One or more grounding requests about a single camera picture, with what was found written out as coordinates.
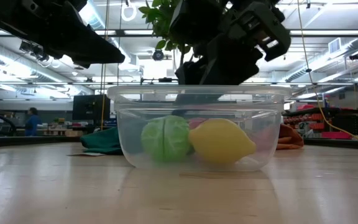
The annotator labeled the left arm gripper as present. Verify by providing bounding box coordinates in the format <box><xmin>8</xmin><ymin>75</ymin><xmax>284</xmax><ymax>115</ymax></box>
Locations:
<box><xmin>0</xmin><ymin>0</ymin><xmax>126</xmax><ymax>69</ymax></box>

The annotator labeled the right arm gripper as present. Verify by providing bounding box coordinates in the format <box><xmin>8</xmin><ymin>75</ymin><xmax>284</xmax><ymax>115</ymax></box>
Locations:
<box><xmin>169</xmin><ymin>0</ymin><xmax>262</xmax><ymax>86</ymax></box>

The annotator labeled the yellow toy lemon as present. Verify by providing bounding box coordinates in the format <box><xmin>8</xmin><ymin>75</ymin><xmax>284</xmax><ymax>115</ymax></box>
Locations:
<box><xmin>188</xmin><ymin>118</ymin><xmax>257</xmax><ymax>165</ymax></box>

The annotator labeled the light green toy cabbage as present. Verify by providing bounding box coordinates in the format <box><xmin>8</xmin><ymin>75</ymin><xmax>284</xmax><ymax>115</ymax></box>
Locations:
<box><xmin>140</xmin><ymin>114</ymin><xmax>192</xmax><ymax>163</ymax></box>

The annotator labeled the dark green cloth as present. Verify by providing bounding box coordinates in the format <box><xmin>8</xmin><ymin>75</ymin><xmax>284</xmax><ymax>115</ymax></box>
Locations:
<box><xmin>80</xmin><ymin>126</ymin><xmax>124</xmax><ymax>156</ymax></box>

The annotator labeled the clear plastic tupperware container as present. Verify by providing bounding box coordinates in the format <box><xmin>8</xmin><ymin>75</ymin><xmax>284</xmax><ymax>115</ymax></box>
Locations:
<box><xmin>106</xmin><ymin>84</ymin><xmax>293</xmax><ymax>172</ymax></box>

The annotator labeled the black overhead clamp bar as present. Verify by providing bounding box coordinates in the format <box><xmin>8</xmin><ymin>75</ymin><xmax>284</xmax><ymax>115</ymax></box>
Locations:
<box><xmin>140</xmin><ymin>77</ymin><xmax>180</xmax><ymax>85</ymax></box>

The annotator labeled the black monitor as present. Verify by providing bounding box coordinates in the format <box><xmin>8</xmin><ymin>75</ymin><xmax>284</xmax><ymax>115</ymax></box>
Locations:
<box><xmin>72</xmin><ymin>95</ymin><xmax>111</xmax><ymax>126</ymax></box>

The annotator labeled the potted tree in black pot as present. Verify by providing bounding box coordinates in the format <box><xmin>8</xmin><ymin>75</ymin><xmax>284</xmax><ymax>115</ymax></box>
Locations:
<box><xmin>138</xmin><ymin>0</ymin><xmax>195</xmax><ymax>75</ymax></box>

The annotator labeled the cluttered wooden workbench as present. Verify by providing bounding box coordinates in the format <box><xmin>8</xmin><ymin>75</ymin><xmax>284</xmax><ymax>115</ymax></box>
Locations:
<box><xmin>40</xmin><ymin>117</ymin><xmax>85</xmax><ymax>137</ymax></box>

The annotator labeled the person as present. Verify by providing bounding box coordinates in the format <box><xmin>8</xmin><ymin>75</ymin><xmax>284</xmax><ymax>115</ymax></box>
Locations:
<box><xmin>24</xmin><ymin>107</ymin><xmax>42</xmax><ymax>137</ymax></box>

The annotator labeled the orange cloth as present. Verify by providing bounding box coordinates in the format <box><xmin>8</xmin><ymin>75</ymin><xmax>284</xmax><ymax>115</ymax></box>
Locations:
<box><xmin>275</xmin><ymin>123</ymin><xmax>305</xmax><ymax>151</ymax></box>

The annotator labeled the shelf with red bins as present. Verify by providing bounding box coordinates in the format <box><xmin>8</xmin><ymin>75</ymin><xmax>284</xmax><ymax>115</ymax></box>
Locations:
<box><xmin>283</xmin><ymin>104</ymin><xmax>358</xmax><ymax>141</ymax></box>

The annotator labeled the white ceiling vent grille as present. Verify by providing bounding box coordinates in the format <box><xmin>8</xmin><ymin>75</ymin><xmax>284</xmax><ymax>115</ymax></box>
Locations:
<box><xmin>328</xmin><ymin>37</ymin><xmax>342</xmax><ymax>54</ymax></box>

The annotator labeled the white hanging ring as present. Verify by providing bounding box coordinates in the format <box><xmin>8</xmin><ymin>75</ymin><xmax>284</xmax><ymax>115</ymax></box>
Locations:
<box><xmin>121</xmin><ymin>0</ymin><xmax>137</xmax><ymax>22</ymax></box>

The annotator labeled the round black ceiling camera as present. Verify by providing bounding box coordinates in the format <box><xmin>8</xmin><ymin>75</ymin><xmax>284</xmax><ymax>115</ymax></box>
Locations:
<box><xmin>152</xmin><ymin>49</ymin><xmax>165</xmax><ymax>62</ymax></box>

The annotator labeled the black ceiling camera cluster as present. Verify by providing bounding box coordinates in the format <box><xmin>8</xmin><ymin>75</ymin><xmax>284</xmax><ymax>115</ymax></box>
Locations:
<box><xmin>19</xmin><ymin>40</ymin><xmax>50</xmax><ymax>62</ymax></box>

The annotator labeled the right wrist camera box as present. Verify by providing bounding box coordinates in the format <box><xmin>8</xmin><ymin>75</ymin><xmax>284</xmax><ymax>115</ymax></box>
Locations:
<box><xmin>228</xmin><ymin>2</ymin><xmax>291</xmax><ymax>62</ymax></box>

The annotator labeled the yellow hanging cable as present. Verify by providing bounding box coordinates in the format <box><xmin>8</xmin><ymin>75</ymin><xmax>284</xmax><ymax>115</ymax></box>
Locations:
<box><xmin>296</xmin><ymin>0</ymin><xmax>358</xmax><ymax>141</ymax></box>

